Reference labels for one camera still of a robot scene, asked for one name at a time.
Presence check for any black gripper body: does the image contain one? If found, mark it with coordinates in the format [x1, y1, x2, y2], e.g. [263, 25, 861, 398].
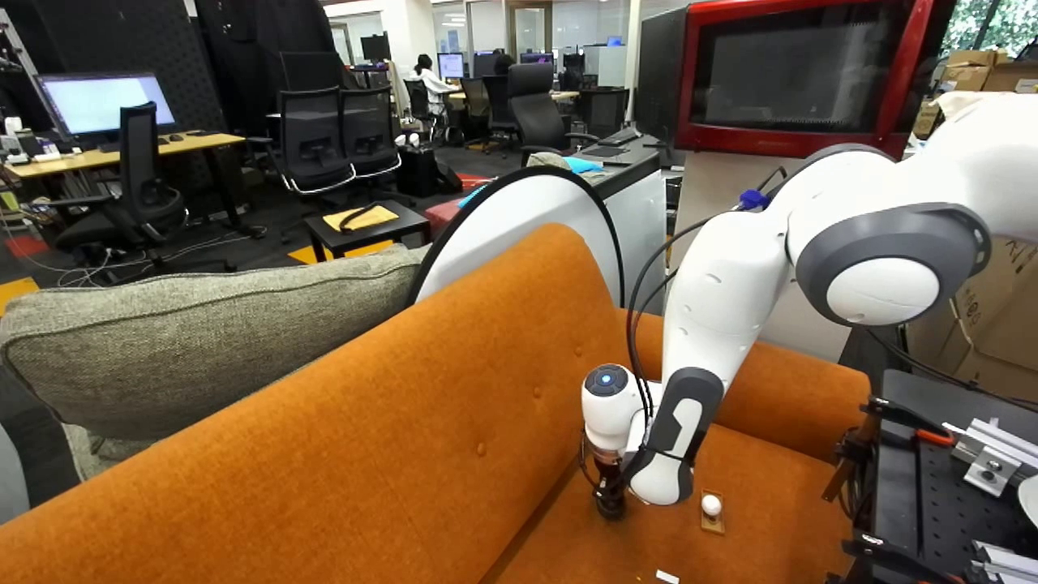
[595, 453, 626, 523]

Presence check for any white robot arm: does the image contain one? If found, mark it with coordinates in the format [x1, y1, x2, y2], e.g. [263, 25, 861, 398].
[581, 92, 1038, 518]

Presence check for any small white ball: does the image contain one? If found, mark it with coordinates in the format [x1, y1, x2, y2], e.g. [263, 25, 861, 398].
[700, 492, 723, 518]

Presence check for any orange fabric sofa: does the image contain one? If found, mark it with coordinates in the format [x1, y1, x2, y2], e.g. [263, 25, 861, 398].
[0, 226, 869, 584]

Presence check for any black mounting plate with clamps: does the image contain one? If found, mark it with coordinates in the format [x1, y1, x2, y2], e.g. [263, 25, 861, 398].
[830, 370, 1038, 584]

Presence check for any small black side table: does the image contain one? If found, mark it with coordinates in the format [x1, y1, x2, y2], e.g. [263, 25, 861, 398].
[306, 202, 430, 263]

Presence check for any black mesh office chair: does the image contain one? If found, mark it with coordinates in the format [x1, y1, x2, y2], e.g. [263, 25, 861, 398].
[280, 86, 358, 197]

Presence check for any grey cushion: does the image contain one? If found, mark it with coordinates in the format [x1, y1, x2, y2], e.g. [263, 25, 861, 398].
[0, 250, 426, 443]

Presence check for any wooden office desk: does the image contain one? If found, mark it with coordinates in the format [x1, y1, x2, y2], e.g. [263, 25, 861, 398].
[4, 129, 251, 183]

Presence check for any computer monitor on desk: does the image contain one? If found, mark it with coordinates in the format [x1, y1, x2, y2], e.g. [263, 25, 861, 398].
[40, 72, 175, 136]

